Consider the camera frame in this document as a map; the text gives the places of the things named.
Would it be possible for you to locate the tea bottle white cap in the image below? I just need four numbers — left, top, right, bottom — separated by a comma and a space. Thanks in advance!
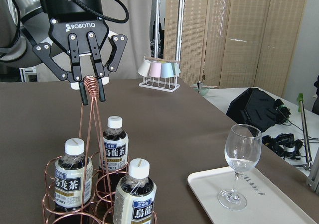
55, 138, 93, 212
103, 116, 129, 172
113, 158, 157, 224

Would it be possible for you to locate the clear wine glass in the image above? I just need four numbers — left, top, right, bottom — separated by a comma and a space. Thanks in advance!
218, 124, 262, 211

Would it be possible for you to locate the cream rabbit tray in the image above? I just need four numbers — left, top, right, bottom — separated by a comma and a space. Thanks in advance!
187, 167, 315, 224

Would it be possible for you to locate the copper wire bottle basket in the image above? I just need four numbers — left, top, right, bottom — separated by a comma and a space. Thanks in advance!
42, 76, 115, 224

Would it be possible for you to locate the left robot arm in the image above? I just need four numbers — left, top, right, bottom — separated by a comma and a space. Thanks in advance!
0, 0, 127, 105

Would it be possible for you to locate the light blue cup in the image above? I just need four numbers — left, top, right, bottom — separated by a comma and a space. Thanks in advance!
161, 62, 174, 78

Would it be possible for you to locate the white wire cup rack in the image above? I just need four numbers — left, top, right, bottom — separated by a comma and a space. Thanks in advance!
139, 56, 180, 93

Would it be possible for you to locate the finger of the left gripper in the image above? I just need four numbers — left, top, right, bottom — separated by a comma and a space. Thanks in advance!
97, 78, 106, 102
79, 82, 88, 106

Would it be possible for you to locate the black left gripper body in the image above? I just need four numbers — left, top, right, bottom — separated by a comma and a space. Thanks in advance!
32, 0, 128, 83

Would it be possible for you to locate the green cup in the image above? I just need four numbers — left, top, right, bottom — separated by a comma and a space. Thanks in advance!
172, 63, 181, 76

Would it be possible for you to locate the steel cocktail jigger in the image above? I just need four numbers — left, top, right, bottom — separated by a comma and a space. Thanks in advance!
197, 81, 203, 92

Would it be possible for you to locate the cream cup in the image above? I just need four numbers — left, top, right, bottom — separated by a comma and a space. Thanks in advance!
138, 60, 151, 77

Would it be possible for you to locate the pink cup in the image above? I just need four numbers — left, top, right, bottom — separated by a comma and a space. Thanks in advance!
149, 61, 161, 78

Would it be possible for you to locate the black device on side table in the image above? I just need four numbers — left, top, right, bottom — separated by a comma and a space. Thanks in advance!
226, 88, 291, 132

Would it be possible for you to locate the green leaf shaped dish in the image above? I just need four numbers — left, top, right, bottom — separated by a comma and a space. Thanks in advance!
191, 84, 218, 96

